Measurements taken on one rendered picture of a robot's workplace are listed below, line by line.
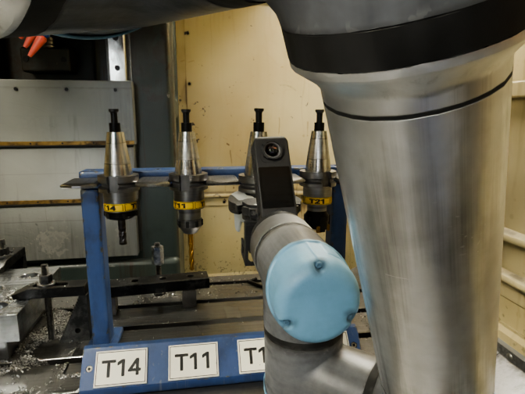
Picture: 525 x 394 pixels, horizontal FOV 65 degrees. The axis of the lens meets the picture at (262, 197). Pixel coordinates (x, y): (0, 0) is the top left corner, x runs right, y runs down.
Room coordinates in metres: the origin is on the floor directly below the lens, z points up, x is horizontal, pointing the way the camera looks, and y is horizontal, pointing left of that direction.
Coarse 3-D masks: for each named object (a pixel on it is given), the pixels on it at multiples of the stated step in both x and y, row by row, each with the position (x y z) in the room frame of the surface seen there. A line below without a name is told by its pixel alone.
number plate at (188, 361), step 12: (180, 348) 0.60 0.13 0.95; (192, 348) 0.60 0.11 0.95; (204, 348) 0.60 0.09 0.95; (216, 348) 0.61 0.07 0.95; (180, 360) 0.59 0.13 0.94; (192, 360) 0.59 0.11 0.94; (204, 360) 0.59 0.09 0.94; (216, 360) 0.59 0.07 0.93; (168, 372) 0.58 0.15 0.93; (180, 372) 0.58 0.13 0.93; (192, 372) 0.58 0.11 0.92; (204, 372) 0.58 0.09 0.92; (216, 372) 0.58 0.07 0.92
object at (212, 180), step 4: (208, 176) 0.70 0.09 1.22; (212, 176) 0.70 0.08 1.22; (216, 176) 0.70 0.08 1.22; (220, 176) 0.70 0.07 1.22; (224, 176) 0.70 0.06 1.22; (228, 176) 0.70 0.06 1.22; (232, 176) 0.70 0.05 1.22; (208, 180) 0.66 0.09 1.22; (212, 180) 0.65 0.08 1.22; (216, 180) 0.65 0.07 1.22; (220, 180) 0.65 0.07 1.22; (224, 180) 0.65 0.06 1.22; (228, 180) 0.65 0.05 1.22; (232, 180) 0.65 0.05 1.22; (236, 180) 0.66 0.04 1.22; (212, 184) 0.65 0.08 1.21; (216, 184) 0.64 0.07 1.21; (220, 184) 0.64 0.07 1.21; (224, 184) 0.65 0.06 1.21
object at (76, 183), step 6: (72, 180) 0.65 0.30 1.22; (78, 180) 0.65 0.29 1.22; (84, 180) 0.65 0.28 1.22; (90, 180) 0.65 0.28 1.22; (96, 180) 0.65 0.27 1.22; (60, 186) 0.61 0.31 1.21; (66, 186) 0.61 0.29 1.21; (72, 186) 0.61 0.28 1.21; (78, 186) 0.61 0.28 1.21; (84, 186) 0.61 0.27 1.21; (90, 186) 0.62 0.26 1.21; (96, 186) 0.62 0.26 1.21
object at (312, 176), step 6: (300, 174) 0.70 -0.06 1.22; (306, 174) 0.68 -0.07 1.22; (312, 174) 0.67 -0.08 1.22; (318, 174) 0.67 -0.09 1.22; (324, 174) 0.68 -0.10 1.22; (330, 174) 0.68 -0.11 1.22; (336, 174) 0.69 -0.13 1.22; (306, 180) 0.69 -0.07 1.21; (312, 180) 0.68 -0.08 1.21; (318, 180) 0.68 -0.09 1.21; (324, 180) 0.68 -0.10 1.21; (330, 180) 0.69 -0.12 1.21; (306, 186) 0.68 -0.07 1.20; (312, 186) 0.67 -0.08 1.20; (318, 186) 0.67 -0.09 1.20; (324, 186) 0.68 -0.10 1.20; (330, 186) 0.68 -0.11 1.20
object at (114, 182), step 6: (102, 174) 0.65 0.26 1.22; (132, 174) 0.65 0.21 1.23; (138, 174) 0.66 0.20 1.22; (102, 180) 0.62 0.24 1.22; (108, 180) 0.63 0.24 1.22; (114, 180) 0.63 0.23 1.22; (120, 180) 0.62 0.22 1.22; (126, 180) 0.63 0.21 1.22; (132, 180) 0.64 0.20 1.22; (138, 180) 0.65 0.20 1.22; (102, 186) 0.63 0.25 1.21; (108, 186) 0.63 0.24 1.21; (114, 186) 0.63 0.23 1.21; (120, 186) 0.63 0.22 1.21; (126, 186) 0.63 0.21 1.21; (132, 186) 0.64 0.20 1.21; (102, 192) 0.62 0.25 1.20; (108, 192) 0.62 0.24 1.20; (120, 192) 0.62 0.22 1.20; (126, 192) 0.63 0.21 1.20
